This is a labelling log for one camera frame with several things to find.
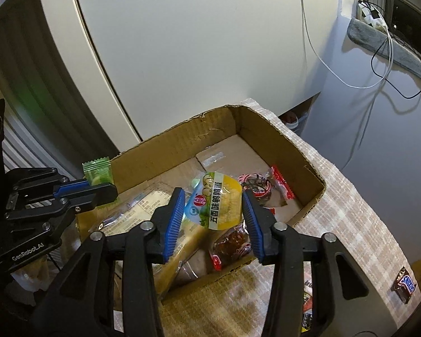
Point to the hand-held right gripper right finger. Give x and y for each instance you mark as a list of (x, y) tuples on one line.
[(254, 224)]

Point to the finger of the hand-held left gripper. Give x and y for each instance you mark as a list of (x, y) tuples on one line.
[(98, 195), (72, 187)]

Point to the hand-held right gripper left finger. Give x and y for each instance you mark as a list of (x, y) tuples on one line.
[(173, 224)]

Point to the pale green candy packet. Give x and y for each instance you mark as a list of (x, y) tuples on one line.
[(96, 172)]

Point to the brown meat snack packet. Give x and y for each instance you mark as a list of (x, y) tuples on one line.
[(231, 245)]

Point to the clear bread packet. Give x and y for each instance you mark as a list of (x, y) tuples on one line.
[(140, 210)]

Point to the clear red-edged snack packet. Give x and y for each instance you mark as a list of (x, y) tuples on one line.
[(263, 186)]

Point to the yellow blue egg packet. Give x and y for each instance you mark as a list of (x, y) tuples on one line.
[(221, 200)]

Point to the brown cardboard box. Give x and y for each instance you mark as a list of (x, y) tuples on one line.
[(284, 140)]

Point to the dark blue patterned packet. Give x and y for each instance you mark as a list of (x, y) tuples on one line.
[(307, 317)]

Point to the Snickers bar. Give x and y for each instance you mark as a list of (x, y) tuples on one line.
[(405, 282)]

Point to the grey ribbed panel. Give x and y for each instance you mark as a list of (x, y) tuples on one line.
[(38, 140)]

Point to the plaid tablecloth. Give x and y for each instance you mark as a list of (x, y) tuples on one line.
[(354, 224)]

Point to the red white container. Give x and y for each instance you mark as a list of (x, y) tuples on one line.
[(291, 120)]

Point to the white cabinet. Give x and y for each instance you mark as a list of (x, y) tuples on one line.
[(196, 42)]

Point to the grey windowsill mat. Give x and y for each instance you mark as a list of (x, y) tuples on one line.
[(407, 56)]

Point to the white power strip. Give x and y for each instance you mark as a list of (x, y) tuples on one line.
[(370, 15)]

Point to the window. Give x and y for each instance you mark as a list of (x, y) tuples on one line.
[(407, 10)]

